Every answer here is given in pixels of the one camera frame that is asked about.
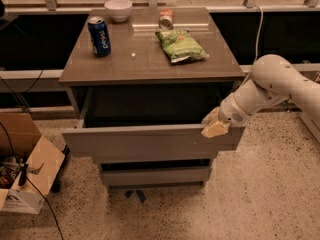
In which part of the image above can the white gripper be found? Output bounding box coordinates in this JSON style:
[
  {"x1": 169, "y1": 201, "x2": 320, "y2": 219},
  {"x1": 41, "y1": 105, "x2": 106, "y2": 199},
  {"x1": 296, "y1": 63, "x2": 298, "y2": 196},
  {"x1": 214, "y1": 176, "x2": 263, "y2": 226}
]
[{"x1": 201, "y1": 94, "x2": 251, "y2": 138}]

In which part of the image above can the grey top drawer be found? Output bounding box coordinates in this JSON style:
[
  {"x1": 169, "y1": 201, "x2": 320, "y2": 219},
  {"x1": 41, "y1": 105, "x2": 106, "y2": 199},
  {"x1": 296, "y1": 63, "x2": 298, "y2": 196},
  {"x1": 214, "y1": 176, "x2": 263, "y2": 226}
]
[{"x1": 62, "y1": 88, "x2": 244, "y2": 164}]

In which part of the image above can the black stand leg left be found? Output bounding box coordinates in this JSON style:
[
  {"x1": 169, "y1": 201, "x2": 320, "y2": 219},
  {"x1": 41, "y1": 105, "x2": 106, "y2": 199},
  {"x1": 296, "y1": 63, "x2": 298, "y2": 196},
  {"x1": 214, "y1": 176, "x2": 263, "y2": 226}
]
[{"x1": 51, "y1": 145, "x2": 70, "y2": 193}]

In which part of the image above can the white cable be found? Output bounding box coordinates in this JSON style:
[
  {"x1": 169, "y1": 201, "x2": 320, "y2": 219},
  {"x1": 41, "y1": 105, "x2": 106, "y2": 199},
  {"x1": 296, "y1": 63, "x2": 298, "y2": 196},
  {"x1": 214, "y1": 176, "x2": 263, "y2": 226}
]
[{"x1": 240, "y1": 3, "x2": 264, "y2": 85}]

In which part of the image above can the grey drawer cabinet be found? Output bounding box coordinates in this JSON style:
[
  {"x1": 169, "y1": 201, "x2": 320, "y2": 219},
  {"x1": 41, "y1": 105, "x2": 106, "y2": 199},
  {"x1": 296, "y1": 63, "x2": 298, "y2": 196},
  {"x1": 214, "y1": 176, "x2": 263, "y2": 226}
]
[{"x1": 59, "y1": 8, "x2": 244, "y2": 194}]

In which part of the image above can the tipped red white can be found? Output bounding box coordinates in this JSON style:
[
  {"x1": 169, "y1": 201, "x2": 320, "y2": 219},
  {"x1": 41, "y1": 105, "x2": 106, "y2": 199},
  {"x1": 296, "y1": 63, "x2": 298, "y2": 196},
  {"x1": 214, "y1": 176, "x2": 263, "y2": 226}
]
[{"x1": 159, "y1": 8, "x2": 174, "y2": 29}]

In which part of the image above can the white bowl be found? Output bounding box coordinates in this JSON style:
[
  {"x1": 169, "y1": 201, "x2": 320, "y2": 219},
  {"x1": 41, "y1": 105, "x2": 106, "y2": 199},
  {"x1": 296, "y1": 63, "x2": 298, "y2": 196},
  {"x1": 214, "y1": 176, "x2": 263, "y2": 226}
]
[{"x1": 104, "y1": 0, "x2": 133, "y2": 22}]

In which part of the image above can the grey bottom drawer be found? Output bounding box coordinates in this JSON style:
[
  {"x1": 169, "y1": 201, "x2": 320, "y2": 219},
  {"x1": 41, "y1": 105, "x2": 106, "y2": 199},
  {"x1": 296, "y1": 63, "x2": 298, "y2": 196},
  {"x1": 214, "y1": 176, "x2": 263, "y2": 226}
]
[{"x1": 100, "y1": 167, "x2": 211, "y2": 187}]

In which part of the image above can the open cardboard box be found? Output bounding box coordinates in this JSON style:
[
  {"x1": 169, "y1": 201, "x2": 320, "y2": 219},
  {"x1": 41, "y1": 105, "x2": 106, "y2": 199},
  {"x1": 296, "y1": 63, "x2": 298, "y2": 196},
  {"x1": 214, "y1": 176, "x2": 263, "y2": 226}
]
[{"x1": 0, "y1": 113, "x2": 64, "y2": 214}]

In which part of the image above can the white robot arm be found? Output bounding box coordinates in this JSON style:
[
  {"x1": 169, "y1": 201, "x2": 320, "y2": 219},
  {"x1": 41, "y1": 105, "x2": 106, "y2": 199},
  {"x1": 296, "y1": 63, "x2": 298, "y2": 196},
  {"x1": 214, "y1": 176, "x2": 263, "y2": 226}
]
[{"x1": 201, "y1": 54, "x2": 320, "y2": 138}]

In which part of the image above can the green chip bag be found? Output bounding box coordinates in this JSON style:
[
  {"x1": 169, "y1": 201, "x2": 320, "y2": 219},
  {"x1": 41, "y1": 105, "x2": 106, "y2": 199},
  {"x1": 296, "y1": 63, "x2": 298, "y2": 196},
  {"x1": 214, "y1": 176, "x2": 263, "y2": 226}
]
[{"x1": 155, "y1": 30, "x2": 209, "y2": 64}]

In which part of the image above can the blue soda can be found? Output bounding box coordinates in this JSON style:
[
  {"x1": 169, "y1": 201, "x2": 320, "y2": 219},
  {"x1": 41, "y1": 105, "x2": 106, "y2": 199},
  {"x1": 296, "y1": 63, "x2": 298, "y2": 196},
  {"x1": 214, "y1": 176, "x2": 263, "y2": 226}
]
[{"x1": 88, "y1": 16, "x2": 111, "y2": 57}]

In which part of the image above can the grey drawer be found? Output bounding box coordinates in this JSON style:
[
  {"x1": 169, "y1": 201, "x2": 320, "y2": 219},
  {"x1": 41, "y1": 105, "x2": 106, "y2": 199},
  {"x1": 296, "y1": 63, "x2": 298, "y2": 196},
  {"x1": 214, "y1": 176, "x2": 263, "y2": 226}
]
[
  {"x1": 62, "y1": 88, "x2": 244, "y2": 164},
  {"x1": 100, "y1": 167, "x2": 211, "y2": 187}
]

